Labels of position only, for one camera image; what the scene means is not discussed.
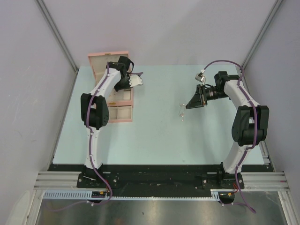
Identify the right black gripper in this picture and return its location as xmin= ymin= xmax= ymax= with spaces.
xmin=186 ymin=84 xmax=228 ymax=109

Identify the thin gold chain necklace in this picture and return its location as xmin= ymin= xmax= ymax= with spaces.
xmin=177 ymin=102 xmax=187 ymax=117

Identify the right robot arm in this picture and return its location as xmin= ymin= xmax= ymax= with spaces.
xmin=186 ymin=71 xmax=270 ymax=188

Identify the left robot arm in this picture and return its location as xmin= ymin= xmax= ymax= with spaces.
xmin=80 ymin=56 xmax=133 ymax=170

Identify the pink jewelry box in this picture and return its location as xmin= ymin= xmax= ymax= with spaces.
xmin=88 ymin=49 xmax=135 ymax=108

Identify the pink jewelry box drawer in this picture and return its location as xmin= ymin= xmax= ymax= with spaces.
xmin=108 ymin=105 xmax=133 ymax=123

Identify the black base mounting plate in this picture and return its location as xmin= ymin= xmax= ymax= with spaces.
xmin=48 ymin=164 xmax=246 ymax=197

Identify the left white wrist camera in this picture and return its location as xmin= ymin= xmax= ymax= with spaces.
xmin=129 ymin=72 xmax=143 ymax=88

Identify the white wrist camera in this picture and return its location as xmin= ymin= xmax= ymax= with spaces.
xmin=195 ymin=72 xmax=206 ymax=85
xmin=129 ymin=72 xmax=143 ymax=88

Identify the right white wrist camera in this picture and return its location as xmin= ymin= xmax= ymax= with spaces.
xmin=195 ymin=72 xmax=206 ymax=85

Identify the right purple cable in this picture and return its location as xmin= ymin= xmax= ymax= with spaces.
xmin=201 ymin=60 xmax=258 ymax=214

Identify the purple cable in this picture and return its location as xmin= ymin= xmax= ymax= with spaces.
xmin=201 ymin=60 xmax=258 ymax=214
xmin=50 ymin=61 xmax=143 ymax=211

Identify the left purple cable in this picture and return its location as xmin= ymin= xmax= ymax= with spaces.
xmin=50 ymin=61 xmax=143 ymax=211

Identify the white slotted cable duct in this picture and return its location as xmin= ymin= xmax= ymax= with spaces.
xmin=43 ymin=188 xmax=235 ymax=202

